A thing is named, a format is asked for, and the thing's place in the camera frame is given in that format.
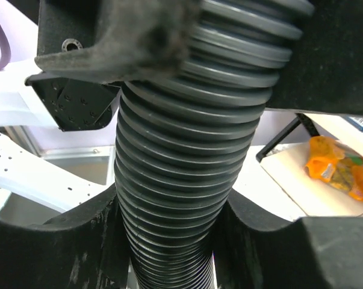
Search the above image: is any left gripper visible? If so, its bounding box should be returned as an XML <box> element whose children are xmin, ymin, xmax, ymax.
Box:
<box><xmin>25</xmin><ymin>1</ymin><xmax>199</xmax><ymax>132</ymax></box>

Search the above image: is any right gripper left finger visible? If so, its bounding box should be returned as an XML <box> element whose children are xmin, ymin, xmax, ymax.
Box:
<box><xmin>0</xmin><ymin>185</ymin><xmax>129</xmax><ymax>289</ymax></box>

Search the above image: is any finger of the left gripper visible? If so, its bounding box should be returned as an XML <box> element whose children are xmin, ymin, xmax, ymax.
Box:
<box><xmin>267</xmin><ymin>1</ymin><xmax>363</xmax><ymax>116</ymax></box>

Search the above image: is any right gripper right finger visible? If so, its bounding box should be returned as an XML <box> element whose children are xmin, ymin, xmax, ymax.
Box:
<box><xmin>214</xmin><ymin>190</ymin><xmax>363</xmax><ymax>288</ymax></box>

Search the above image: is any black corrugated hose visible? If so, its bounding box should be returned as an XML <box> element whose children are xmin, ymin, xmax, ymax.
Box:
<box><xmin>113</xmin><ymin>0</ymin><xmax>316</xmax><ymax>289</ymax></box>

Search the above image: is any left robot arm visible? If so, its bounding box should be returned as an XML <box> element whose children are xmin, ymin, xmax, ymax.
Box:
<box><xmin>0</xmin><ymin>1</ymin><xmax>363</xmax><ymax>213</ymax></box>

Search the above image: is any beige black shelf rack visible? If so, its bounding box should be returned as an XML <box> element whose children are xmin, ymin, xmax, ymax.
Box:
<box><xmin>234</xmin><ymin>113</ymin><xmax>363</xmax><ymax>221</ymax></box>

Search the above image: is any orange snack bag lower shelf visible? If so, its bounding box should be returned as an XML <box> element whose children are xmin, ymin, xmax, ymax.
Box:
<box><xmin>305</xmin><ymin>135</ymin><xmax>363</xmax><ymax>202</ymax></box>

